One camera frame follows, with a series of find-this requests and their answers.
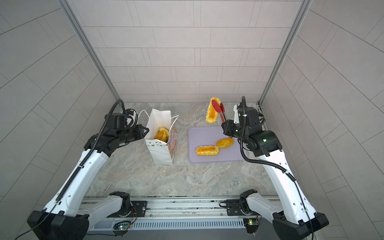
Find aluminium corner post left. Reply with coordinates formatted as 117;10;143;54
58;0;120;100

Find left circuit board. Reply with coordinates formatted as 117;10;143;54
113;221;132;231

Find aluminium corner post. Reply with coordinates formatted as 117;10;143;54
58;0;120;100
259;0;312;107

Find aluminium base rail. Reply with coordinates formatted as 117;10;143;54
86;194;307;232

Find lilac plastic tray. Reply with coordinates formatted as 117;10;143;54
188;126;244;164

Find long ridged spiral bread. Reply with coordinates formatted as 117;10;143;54
159;127;170;141

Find small round striped bun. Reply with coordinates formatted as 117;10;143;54
155;132;167;143

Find white cartoon paper bag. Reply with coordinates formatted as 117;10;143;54
138;109;179;165

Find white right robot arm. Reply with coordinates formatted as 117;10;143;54
222;101;329;240

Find right circuit board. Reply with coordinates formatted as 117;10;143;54
243;218;260;234

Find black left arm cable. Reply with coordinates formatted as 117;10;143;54
13;98;126;240

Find long cream-filled bread loaf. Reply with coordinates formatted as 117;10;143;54
196;145;219;156

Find short glazed bread roll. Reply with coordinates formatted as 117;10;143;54
206;97;221;124

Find circuit board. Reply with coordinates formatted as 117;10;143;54
113;221;132;231
243;218;260;234

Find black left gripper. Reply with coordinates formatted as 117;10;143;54
115;124;152;145

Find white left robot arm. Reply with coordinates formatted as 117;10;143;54
27;109;149;240

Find aluminium corner post right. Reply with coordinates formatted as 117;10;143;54
259;0;312;107

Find red kitchen tongs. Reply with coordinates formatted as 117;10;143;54
211;100;227;123

